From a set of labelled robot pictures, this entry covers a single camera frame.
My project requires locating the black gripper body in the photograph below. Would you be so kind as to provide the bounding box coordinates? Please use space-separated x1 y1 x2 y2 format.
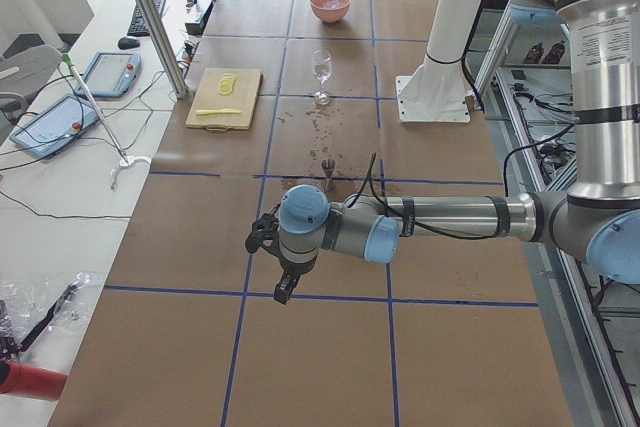
279 246 318 278

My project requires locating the steel jigger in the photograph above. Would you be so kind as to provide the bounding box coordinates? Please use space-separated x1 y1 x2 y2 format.
321 157 336 192

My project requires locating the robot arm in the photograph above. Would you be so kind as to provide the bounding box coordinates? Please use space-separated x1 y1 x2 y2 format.
272 0 639 303

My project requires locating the clear ice cube pile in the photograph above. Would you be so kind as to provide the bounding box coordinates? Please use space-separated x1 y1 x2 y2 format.
320 0 345 11

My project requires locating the wine glass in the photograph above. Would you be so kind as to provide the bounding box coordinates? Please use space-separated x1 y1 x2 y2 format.
312 50 333 106

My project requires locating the pink bowl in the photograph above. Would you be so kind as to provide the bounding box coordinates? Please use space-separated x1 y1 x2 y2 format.
309 0 351 23

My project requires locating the bamboo cutting board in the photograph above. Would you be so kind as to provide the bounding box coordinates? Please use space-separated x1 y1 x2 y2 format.
185 68 262 130

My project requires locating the black keyboard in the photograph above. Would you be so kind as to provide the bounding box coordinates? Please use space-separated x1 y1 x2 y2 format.
126 0 169 38

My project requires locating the yellow plastic knife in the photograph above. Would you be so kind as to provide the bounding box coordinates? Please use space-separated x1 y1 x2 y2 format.
195 108 243 116

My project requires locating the computer mouse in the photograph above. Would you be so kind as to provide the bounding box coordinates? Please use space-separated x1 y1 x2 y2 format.
117 36 140 50

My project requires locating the reacher grabber stick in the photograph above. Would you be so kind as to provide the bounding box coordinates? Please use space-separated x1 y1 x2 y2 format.
61 53 151 191

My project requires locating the teach pendant far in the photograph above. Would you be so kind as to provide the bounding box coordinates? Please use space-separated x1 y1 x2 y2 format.
81 52 142 99

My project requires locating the teach pendant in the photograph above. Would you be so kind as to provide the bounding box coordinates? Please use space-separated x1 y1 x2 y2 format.
81 52 142 99
9 94 98 159

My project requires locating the red bottle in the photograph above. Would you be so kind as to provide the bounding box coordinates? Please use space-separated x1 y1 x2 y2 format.
1 359 68 401

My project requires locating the teach pendant near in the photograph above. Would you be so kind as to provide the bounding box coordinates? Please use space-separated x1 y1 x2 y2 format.
9 94 98 159

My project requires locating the grey office chair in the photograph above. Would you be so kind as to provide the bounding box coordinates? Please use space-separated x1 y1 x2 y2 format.
1 45 62 114

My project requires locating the aluminium frame post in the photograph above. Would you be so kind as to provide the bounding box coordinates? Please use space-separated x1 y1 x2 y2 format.
135 0 189 99

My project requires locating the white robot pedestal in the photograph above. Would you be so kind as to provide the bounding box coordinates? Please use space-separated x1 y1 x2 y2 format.
396 0 482 123

